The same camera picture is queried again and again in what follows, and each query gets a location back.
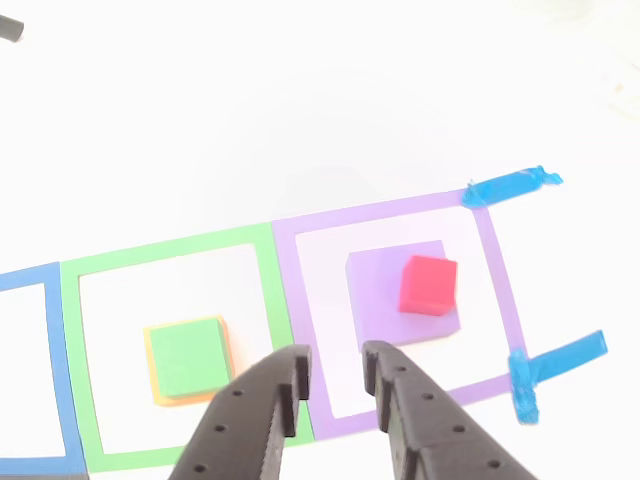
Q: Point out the green block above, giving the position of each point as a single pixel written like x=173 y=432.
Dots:
x=187 y=357

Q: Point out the orange block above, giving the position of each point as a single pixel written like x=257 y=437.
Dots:
x=155 y=390

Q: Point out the purple block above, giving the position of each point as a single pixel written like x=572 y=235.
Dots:
x=375 y=300

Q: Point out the small red cube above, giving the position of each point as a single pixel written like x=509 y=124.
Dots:
x=427 y=287

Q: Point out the blue tape strip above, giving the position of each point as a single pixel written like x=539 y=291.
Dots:
x=570 y=357
x=522 y=387
x=505 y=187

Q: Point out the green square frame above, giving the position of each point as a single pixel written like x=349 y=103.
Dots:
x=165 y=245

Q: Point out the black square frame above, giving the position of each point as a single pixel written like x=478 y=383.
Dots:
x=45 y=477

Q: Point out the blue square frame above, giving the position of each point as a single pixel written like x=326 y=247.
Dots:
x=55 y=350

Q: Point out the purple square frame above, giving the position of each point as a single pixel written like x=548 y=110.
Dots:
x=350 y=212

